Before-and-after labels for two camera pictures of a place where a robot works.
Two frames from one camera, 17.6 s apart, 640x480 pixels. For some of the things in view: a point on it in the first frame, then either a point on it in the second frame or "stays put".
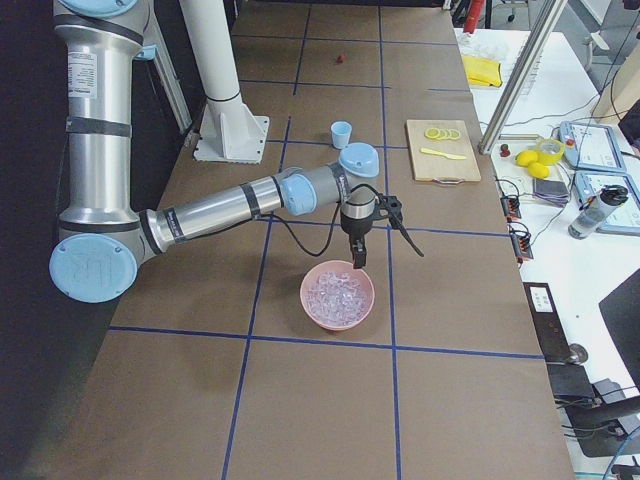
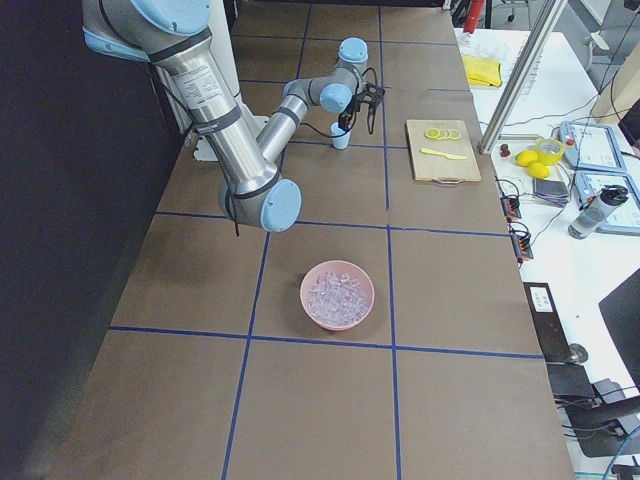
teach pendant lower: (625, 219) stays put
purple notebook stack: (551, 191) stays put
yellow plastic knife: (432, 152) stays put
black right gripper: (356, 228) to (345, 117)
